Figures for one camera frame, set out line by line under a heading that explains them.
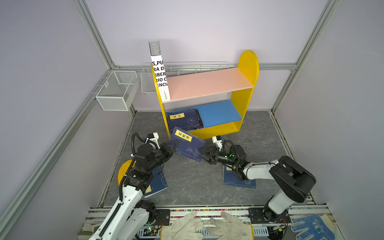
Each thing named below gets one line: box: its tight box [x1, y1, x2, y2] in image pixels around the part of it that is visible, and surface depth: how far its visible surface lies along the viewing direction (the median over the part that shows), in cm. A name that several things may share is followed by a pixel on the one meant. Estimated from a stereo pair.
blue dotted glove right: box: [290, 214, 338, 240], surface depth 72 cm
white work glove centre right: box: [207, 211, 253, 240], surface depth 72 cm
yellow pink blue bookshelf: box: [151, 50, 259, 140], surface depth 86 cm
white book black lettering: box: [149, 41, 171, 102], surface depth 60 cm
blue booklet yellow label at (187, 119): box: [166, 108, 204, 135], surface depth 93 cm
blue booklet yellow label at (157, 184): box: [144, 165, 168, 198], surface depth 84 cm
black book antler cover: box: [166, 108, 204, 136], surface depth 93 cm
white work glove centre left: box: [160, 210, 204, 240], surface depth 72 cm
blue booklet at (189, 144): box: [170, 126, 206, 163], surface depth 76 cm
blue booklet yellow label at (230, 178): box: [223, 165, 256, 189], surface depth 86 cm
